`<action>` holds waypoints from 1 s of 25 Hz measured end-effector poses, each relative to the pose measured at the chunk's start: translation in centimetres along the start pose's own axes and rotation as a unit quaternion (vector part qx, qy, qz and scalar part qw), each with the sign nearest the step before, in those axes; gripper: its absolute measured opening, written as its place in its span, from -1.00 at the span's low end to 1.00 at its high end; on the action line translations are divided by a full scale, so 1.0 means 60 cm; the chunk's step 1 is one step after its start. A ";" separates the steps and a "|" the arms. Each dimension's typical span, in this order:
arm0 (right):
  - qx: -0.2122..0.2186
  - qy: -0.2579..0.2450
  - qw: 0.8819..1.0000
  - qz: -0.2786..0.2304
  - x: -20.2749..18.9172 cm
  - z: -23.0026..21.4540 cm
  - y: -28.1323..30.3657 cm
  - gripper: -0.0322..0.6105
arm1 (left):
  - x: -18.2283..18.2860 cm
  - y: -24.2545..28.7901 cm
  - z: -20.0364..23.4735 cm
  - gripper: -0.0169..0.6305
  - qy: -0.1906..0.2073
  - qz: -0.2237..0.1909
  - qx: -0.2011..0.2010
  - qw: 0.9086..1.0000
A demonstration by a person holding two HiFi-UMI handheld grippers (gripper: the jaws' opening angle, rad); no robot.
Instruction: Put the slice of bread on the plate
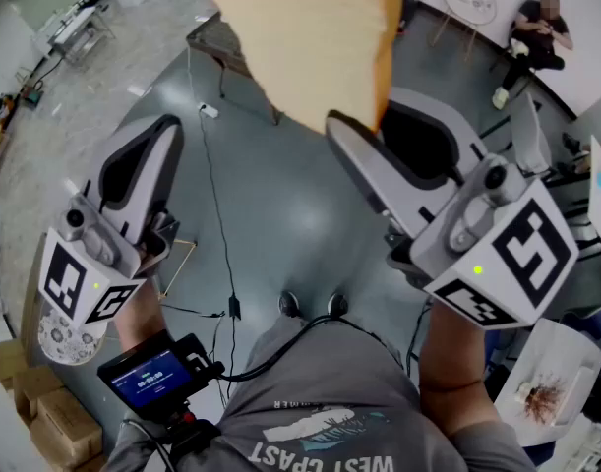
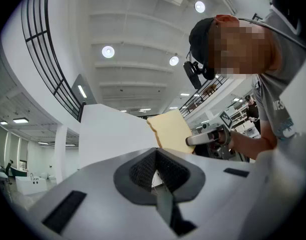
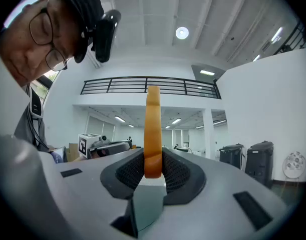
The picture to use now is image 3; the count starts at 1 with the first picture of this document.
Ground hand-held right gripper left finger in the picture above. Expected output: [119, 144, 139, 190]
[39, 147, 145, 240]

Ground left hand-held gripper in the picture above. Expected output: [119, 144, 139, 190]
[78, 133, 133, 160]

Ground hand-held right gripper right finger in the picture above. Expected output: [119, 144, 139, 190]
[137, 147, 293, 240]

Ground golden toast bread slice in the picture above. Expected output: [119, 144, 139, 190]
[143, 85, 163, 179]

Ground black lidded bin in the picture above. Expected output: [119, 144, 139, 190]
[244, 140, 275, 189]

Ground black mezzanine railing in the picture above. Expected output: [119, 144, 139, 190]
[80, 76, 222, 100]

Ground grey printed t-shirt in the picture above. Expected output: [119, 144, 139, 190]
[14, 83, 51, 152]

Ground floral round side table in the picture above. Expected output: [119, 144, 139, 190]
[282, 151, 306, 180]

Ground round ceiling lamp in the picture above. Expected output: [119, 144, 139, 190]
[175, 26, 190, 40]

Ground person's head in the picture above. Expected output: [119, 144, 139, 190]
[0, 0, 105, 87]

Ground black cap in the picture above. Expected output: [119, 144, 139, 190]
[49, 0, 105, 64]

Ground black-rimmed glasses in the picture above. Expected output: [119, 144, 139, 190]
[29, 7, 68, 72]

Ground chest harness strap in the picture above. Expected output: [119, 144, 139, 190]
[25, 83, 45, 121]

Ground black head-mounted camera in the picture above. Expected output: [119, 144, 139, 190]
[91, 9, 122, 64]

